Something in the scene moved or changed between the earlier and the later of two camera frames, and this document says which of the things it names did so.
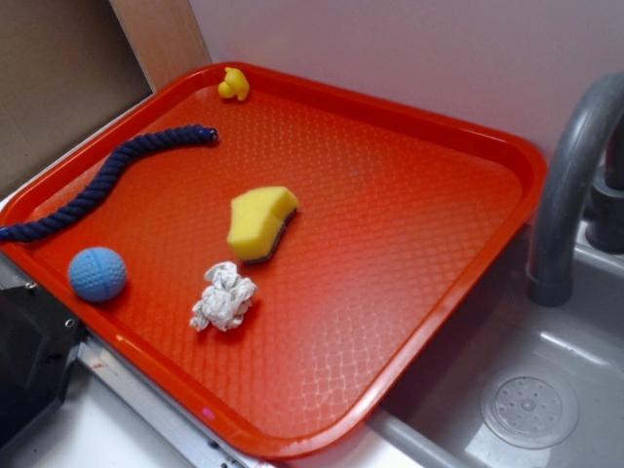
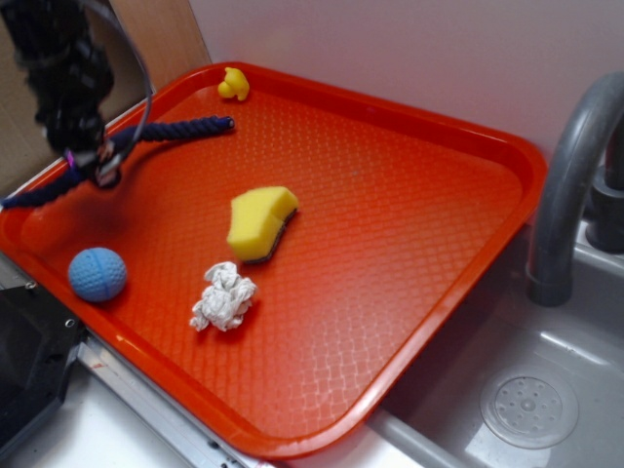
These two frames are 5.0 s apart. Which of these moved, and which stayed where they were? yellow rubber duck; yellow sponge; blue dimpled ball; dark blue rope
Moved: dark blue rope
Stayed: yellow sponge; blue dimpled ball; yellow rubber duck
